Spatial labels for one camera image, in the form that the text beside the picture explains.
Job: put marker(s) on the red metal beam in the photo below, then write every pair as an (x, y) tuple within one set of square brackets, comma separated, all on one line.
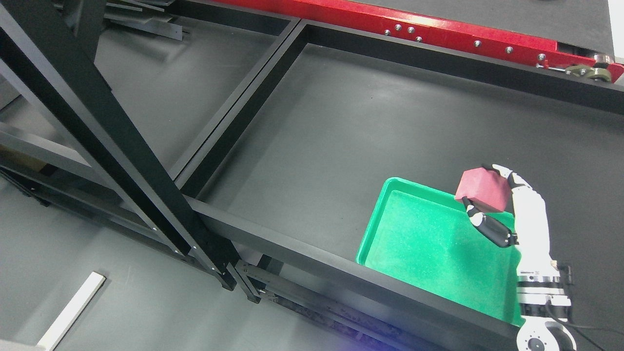
[(468, 38)]

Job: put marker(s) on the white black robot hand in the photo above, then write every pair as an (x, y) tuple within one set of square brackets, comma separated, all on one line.
[(530, 234)]

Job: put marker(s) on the white table leg base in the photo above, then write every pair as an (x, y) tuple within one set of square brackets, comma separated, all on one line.
[(72, 310)]

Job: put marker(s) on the pink foam block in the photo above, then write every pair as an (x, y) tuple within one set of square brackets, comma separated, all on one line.
[(487, 190)]

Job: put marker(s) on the green plastic tray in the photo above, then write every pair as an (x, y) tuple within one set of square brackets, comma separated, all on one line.
[(422, 236)]

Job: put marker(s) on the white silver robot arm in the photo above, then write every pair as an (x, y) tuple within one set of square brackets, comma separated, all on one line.
[(546, 309)]

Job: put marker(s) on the dark metal shelf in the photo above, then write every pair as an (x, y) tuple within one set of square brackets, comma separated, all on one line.
[(293, 169), (142, 94)]

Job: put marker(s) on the dark metal left shelf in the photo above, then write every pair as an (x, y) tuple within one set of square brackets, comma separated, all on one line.
[(142, 94)]

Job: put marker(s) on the dark metal center shelf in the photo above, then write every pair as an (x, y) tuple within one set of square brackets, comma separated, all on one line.
[(293, 169)]

